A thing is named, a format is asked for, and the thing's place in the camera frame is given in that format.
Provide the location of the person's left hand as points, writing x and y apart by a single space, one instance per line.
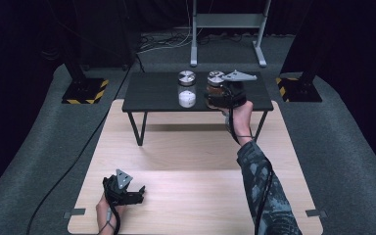
103 212

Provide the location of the black post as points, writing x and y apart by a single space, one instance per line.
75 71
307 78

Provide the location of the person's right hand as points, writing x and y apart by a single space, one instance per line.
241 120

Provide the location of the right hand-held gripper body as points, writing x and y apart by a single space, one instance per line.
236 91

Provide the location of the grey metal stand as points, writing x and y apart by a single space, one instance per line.
228 21

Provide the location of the black base plate yellow stripes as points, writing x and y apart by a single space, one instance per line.
302 93
88 93

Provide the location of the glass jar with brown contents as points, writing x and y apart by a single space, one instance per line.
215 85

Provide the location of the glass jar with white powder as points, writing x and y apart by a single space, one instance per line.
187 89

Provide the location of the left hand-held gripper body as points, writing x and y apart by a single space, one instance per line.
119 186

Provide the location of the dark cabinet on casters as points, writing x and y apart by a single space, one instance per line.
107 36

